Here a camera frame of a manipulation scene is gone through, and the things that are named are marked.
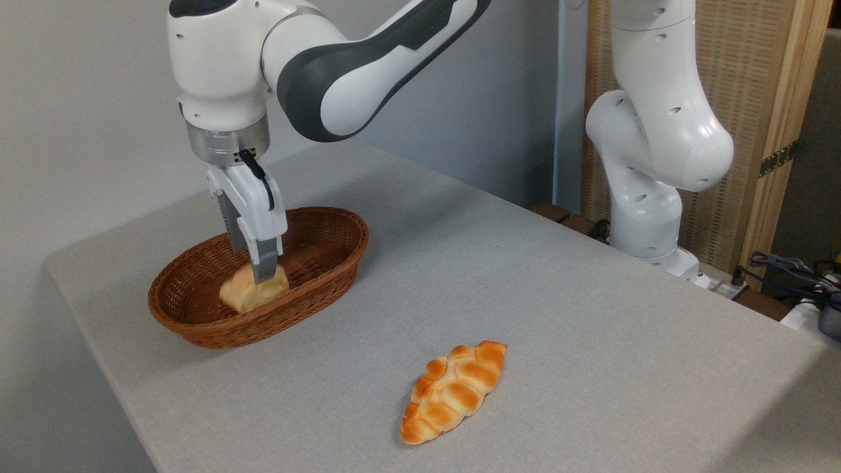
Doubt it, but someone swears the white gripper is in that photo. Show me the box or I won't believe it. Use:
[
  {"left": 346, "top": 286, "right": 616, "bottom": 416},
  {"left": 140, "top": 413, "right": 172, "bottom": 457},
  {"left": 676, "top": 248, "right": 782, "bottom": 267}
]
[{"left": 206, "top": 164, "right": 289, "bottom": 285}]

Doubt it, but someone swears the small pale bread roll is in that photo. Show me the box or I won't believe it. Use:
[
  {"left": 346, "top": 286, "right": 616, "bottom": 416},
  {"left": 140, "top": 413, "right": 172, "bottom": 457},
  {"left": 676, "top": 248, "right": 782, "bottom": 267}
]
[{"left": 218, "top": 261, "right": 290, "bottom": 315}]

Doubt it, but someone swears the brown wicker basket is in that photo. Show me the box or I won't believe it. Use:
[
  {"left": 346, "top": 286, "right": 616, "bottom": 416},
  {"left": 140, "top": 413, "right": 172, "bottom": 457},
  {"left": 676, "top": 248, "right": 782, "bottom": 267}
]
[{"left": 148, "top": 206, "right": 371, "bottom": 350}]

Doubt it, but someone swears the braided golden bread loaf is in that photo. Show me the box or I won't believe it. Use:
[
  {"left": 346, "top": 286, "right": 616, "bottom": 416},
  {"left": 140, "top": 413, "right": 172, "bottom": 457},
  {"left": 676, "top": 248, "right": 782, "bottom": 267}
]
[{"left": 399, "top": 340, "right": 509, "bottom": 447}]

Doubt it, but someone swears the dark wooden bench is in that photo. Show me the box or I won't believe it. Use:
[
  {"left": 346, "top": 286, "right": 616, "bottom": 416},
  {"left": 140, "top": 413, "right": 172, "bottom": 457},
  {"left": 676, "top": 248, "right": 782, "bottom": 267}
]
[{"left": 528, "top": 201, "right": 613, "bottom": 242}]

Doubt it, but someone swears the dark metal screen hinge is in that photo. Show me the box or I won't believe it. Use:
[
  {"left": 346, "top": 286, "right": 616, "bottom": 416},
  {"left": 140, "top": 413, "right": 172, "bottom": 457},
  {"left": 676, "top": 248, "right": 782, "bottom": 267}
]
[{"left": 758, "top": 139, "right": 800, "bottom": 179}]

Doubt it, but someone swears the wooden rattan folding screen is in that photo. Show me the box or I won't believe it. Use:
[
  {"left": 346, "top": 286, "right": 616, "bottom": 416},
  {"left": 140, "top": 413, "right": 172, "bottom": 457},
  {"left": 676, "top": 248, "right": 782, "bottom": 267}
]
[{"left": 581, "top": 0, "right": 834, "bottom": 280}]

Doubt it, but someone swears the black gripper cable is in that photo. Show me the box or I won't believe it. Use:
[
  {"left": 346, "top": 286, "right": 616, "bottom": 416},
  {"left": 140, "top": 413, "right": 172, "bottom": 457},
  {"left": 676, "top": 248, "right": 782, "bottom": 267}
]
[{"left": 237, "top": 148, "right": 276, "bottom": 212}]

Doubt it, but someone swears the black cable bundle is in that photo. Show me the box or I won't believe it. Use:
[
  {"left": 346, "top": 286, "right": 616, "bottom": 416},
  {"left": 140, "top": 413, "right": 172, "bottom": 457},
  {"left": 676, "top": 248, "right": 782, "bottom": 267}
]
[{"left": 731, "top": 248, "right": 841, "bottom": 311}]

